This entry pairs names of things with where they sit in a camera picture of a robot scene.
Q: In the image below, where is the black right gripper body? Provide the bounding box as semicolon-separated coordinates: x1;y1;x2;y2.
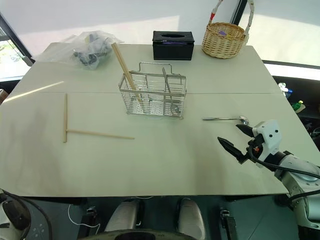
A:
245;134;266;164

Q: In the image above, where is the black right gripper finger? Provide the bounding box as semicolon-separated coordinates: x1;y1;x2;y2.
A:
235;123;256;138
217;136;249;165

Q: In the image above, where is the metal spoon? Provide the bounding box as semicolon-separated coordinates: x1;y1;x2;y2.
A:
161;66;181;114
202;115;250;126

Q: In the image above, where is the white and blue bottle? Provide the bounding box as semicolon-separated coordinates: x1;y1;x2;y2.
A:
278;82;294;99

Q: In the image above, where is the green bottle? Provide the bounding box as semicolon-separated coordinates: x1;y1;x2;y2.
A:
292;99;307;114

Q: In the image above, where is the black table leg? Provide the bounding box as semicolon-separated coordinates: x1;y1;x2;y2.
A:
85;206;99;232
219;207;238;240

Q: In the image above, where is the grey right robot foot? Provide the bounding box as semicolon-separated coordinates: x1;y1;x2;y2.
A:
176;197;207;239

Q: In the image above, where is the grey robot foot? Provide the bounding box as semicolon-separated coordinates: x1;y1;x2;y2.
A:
176;197;207;239
104;199;141;233

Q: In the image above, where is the black tissue box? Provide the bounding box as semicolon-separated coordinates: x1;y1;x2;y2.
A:
152;30;195;61

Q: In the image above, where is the dark rounded robot torso part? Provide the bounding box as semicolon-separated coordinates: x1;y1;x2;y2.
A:
79;228;201;240

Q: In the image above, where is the grey left robot foot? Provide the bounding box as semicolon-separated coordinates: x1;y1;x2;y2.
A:
104;199;141;233

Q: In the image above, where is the wooden chopstick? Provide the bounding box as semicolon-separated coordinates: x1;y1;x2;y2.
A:
113;42;142;102
111;43;141;102
66;129;136;140
62;93;69;144

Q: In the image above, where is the clear plastic bag with parts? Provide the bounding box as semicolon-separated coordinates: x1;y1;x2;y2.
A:
36;30;125;73

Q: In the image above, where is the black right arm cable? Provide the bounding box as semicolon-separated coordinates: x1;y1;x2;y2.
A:
248;146;320;180

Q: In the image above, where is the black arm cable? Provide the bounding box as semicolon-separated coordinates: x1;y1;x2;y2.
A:
0;189;54;240
248;146;320;180

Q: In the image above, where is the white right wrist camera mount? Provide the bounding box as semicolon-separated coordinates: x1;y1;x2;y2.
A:
251;119;284;161

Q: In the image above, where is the wicker basket with handle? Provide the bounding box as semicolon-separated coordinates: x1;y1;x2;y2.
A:
201;0;257;60

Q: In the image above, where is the metal wire cutlery caddy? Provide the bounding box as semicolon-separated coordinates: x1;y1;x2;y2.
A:
118;61;188;121

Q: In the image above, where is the thin white floor cable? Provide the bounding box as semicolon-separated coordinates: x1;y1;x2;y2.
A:
67;203;101;229

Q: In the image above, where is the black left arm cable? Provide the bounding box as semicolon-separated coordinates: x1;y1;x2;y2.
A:
0;189;54;240

